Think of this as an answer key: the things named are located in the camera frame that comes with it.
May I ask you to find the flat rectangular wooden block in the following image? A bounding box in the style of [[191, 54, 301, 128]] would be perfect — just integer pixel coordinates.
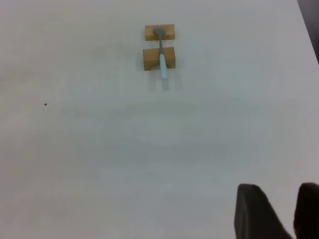
[[145, 24, 175, 41]]

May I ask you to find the arched wooden block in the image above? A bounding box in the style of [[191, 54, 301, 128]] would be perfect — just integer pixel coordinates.
[[143, 46, 177, 72]]

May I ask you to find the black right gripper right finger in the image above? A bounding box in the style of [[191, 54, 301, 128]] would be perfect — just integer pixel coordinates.
[[293, 182, 319, 239]]

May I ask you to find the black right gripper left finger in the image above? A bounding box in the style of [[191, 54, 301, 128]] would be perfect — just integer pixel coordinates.
[[233, 183, 294, 239]]

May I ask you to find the metal spoon with white handle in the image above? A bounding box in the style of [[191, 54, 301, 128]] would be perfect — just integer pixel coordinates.
[[153, 27, 169, 81]]

